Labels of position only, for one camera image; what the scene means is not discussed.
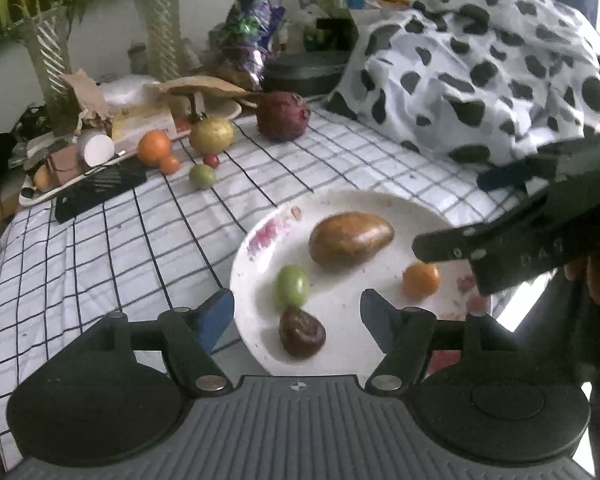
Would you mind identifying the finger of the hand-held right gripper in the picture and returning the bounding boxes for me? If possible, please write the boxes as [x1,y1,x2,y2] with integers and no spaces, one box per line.
[411,224,488,264]
[476,157,558,192]

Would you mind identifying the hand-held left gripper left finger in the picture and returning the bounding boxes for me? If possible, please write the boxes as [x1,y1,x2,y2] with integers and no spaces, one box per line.
[80,287,236,395]

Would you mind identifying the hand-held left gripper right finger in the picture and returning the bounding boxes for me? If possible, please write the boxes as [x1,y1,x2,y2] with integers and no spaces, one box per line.
[360,288,518,395]

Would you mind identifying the white floral plate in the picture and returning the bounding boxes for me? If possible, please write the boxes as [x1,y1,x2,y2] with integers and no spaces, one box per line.
[230,190,493,376]

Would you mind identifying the dark brown passion fruit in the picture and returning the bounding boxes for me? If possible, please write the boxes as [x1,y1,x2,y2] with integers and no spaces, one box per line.
[279,306,327,359]

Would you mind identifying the small green fruit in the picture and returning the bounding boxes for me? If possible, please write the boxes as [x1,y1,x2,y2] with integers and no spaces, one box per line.
[189,164,217,190]
[274,265,311,310]

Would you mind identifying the large orange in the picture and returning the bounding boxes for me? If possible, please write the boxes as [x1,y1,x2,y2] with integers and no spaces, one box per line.
[137,130,173,166]

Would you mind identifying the yellow green pear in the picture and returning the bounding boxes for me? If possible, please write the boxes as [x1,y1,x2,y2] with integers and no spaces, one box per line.
[188,116,235,156]

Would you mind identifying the purple red onion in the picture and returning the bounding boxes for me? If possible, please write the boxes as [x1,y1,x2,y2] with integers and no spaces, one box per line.
[256,91,312,142]

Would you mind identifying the brown oval potato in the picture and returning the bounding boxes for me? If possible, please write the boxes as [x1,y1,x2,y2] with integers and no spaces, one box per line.
[309,212,396,269]

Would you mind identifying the checkered bed sheet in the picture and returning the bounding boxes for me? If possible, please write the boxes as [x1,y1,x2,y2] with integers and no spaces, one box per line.
[0,105,531,471]

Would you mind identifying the cow print blanket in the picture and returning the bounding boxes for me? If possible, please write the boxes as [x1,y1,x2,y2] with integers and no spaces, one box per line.
[325,0,600,166]

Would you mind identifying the black flat device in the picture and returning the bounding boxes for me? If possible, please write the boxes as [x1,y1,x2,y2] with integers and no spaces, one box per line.
[55,164,148,223]

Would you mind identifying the white paper roll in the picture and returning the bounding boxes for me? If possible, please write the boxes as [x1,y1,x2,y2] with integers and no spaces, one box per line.
[77,129,116,167]

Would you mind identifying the pale yellow carton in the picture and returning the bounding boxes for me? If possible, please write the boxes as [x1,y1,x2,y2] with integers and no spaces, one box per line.
[111,105,178,153]

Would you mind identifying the small black tool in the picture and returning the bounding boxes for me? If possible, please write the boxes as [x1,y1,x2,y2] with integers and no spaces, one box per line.
[187,91,206,123]

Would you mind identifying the small brown cardboard box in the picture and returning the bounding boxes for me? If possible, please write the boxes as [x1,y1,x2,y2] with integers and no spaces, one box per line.
[46,147,86,186]

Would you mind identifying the small yellow fruit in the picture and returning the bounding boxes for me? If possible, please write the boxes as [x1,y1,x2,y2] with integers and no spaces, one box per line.
[34,165,56,192]

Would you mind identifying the white oval tray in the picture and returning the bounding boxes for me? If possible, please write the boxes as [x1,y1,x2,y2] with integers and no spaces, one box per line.
[19,97,243,207]

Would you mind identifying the black zippered case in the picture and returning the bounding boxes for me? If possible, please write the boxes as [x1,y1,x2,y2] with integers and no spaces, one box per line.
[262,51,353,96]

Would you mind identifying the green black pouch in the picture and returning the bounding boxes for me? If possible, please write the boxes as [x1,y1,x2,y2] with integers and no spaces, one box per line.
[315,17,359,53]

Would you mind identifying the flat brown paper bag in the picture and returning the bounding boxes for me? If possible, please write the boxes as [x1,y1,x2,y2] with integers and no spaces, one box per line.
[157,76,258,108]

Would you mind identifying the white plastic bag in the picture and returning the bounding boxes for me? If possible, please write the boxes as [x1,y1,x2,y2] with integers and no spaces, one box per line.
[100,74,161,106]

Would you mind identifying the crumpled brown paper bag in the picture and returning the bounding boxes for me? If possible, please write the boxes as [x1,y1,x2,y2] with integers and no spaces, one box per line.
[60,71,113,126]

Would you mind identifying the black round object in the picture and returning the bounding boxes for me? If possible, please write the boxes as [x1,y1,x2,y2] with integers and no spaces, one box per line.
[0,132,16,181]

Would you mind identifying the small glass jar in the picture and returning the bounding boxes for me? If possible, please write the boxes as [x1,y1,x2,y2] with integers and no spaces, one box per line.
[128,44,148,73]

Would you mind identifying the purple foil bag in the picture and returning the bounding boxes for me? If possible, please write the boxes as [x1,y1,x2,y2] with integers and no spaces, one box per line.
[209,0,286,91]

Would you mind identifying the ribbed glass vase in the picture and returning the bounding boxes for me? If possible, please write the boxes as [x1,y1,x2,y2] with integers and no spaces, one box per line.
[22,12,81,136]
[132,0,186,81]

